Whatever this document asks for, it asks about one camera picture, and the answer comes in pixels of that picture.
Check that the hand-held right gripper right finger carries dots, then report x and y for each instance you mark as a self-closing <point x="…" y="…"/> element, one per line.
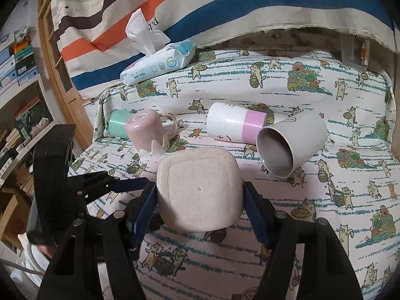
<point x="255" y="217"/>

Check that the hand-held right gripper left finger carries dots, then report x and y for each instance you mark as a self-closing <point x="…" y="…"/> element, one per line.
<point x="142" y="214"/>

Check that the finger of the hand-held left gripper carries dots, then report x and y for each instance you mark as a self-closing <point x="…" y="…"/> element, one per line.
<point x="125" y="185"/>

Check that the beige square cup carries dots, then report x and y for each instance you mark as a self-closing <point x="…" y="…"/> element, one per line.
<point x="200" y="187"/>

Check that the mint green cup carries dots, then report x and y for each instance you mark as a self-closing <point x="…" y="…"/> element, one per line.
<point x="117" y="123"/>

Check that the grey cup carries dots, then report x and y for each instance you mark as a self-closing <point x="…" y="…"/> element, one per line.
<point x="297" y="143"/>

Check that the white cup with pink band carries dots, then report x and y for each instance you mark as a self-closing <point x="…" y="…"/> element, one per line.
<point x="228" y="122"/>

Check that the cardboard box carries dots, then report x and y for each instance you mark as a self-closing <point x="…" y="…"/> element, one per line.
<point x="7" y="215"/>

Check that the cat printed bedsheet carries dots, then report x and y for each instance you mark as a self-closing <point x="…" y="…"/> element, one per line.
<point x="312" y="200"/>

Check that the white shelf unit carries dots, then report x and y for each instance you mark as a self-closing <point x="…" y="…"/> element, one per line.
<point x="28" y="93"/>

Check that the stack of storage boxes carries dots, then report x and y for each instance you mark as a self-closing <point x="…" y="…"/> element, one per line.
<point x="15" y="65"/>

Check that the wet wipes pack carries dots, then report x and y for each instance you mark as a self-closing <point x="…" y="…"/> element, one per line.
<point x="162" y="62"/>

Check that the clear plastic holder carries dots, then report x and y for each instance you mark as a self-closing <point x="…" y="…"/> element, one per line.
<point x="354" y="50"/>

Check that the striped cloth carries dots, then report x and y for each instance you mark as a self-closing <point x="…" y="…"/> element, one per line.
<point x="218" y="6"/>

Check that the wooden door frame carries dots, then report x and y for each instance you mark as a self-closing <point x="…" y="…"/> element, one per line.
<point x="62" y="78"/>

